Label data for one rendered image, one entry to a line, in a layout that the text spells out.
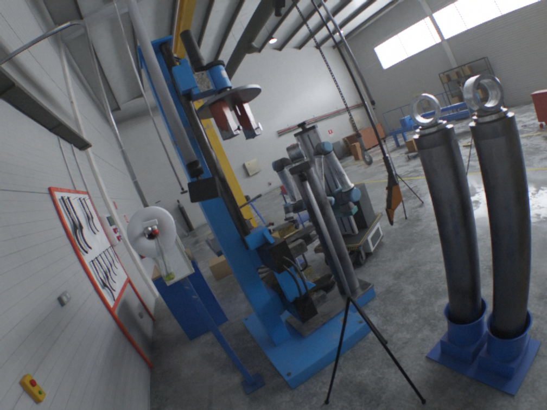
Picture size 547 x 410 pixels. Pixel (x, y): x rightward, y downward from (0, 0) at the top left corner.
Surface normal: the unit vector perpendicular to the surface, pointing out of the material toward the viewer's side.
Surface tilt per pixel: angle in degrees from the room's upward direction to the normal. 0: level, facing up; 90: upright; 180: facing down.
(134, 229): 90
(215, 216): 90
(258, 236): 90
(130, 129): 90
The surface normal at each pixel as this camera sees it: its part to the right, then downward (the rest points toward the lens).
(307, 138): -0.61, 0.40
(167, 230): 0.38, 0.01
